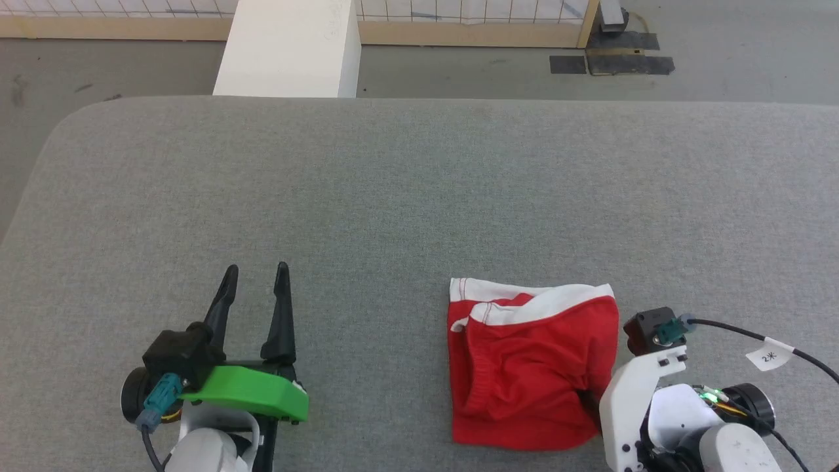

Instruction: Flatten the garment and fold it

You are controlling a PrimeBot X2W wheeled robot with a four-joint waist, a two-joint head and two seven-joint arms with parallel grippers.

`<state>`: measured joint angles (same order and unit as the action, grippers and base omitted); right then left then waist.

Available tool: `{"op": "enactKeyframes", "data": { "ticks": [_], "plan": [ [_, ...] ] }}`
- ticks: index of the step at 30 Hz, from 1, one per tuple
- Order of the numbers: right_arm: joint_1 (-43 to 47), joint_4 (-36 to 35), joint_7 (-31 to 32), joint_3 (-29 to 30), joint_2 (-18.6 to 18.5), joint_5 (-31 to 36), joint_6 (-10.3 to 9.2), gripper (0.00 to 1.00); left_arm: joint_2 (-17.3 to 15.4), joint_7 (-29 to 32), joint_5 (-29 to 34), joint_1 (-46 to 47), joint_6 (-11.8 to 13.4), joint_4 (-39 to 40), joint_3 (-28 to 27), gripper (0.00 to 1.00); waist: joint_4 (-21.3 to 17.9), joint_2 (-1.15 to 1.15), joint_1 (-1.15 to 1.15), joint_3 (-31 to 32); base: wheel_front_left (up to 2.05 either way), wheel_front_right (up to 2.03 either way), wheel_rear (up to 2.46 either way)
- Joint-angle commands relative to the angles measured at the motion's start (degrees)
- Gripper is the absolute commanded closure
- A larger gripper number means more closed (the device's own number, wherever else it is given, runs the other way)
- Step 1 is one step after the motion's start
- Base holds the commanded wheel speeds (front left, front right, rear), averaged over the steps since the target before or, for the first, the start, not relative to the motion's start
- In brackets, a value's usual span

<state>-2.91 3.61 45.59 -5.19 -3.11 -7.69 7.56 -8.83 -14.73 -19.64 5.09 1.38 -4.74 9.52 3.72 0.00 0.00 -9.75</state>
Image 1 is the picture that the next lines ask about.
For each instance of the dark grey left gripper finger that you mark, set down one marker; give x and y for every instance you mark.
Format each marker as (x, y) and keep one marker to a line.
(223, 305)
(282, 321)

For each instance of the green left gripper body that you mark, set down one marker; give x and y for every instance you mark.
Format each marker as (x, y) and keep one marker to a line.
(255, 390)

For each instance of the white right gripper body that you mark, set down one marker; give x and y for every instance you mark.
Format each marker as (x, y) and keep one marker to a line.
(629, 406)

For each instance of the red and white shorts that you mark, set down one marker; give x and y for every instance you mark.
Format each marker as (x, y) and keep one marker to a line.
(524, 367)

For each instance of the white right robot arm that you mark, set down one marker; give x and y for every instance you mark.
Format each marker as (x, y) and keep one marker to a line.
(721, 432)

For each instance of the white rectangular pillar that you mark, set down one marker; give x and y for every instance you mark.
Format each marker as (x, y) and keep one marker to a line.
(288, 46)

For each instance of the wood framed grid partition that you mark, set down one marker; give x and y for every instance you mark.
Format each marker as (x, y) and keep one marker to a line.
(459, 29)

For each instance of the small black floor mat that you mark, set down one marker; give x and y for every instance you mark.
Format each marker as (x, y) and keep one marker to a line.
(567, 64)

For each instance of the large black floor mat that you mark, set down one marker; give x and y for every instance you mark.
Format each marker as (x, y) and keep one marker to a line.
(629, 56)

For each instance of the grey metal floor object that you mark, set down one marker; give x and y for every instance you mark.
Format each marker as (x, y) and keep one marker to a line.
(613, 16)

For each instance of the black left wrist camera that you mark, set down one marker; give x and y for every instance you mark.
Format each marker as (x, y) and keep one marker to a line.
(180, 354)

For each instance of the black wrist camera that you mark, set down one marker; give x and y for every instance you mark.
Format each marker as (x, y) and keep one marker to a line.
(652, 328)
(180, 354)

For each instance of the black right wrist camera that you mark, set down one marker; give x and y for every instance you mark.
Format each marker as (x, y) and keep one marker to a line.
(652, 328)

